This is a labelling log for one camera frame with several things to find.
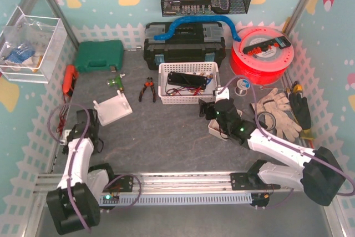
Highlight green plastic case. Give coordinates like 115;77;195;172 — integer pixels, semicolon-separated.
74;40;124;73

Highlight blue white gloves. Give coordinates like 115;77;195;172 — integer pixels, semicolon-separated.
5;43;36;67

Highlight yellow black screwdriver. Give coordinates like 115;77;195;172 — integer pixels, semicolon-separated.
286;81;303;95

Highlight white perforated basket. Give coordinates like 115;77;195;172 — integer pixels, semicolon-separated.
158;62;220;105

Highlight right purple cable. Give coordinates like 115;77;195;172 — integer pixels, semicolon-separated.
216;75;355;210

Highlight small white tray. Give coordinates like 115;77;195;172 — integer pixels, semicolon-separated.
206;109;242;140

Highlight clear acrylic box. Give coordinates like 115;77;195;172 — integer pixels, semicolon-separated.
1;7;67;84

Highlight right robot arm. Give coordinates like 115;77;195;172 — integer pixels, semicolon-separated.
198;97;346;206

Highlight red multimeter leads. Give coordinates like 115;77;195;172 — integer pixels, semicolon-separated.
56;94;69;136

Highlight blue corrugated hose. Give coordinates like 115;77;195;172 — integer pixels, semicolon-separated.
154;15;242;42

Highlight white work gloves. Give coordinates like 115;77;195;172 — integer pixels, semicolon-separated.
250;88;302;142

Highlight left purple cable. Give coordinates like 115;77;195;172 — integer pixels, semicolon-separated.
46;103;141;234

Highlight white peg fixture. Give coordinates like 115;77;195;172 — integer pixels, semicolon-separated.
93;90;133;126

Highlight solder wire spool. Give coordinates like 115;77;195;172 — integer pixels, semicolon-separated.
234;79;250;97

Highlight black toolbox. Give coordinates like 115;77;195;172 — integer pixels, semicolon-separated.
143;22;226;70

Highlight purple cable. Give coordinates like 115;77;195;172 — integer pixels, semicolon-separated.
216;75;355;210
46;103;141;234

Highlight red filament spool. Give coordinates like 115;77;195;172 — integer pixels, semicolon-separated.
229;26;295;85

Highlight orange multimeter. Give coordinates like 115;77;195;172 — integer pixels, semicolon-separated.
62;64;78;98

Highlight green small motor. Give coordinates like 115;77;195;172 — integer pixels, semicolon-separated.
106;74;125;93

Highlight grey slotted cable duct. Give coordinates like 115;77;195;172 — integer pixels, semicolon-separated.
99;193;252;208

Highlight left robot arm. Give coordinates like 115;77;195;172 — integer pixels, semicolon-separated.
46;109;134;235

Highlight black glove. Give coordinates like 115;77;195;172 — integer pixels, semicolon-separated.
289;93;311;130

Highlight tape roll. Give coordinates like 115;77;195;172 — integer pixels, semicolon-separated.
257;111;276;131

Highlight black red connector strip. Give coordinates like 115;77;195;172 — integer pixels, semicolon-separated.
242;36;291;56

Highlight aluminium rail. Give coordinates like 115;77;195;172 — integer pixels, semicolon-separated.
34;168;306;194

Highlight orange black pliers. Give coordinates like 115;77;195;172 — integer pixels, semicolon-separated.
138;77;156;103

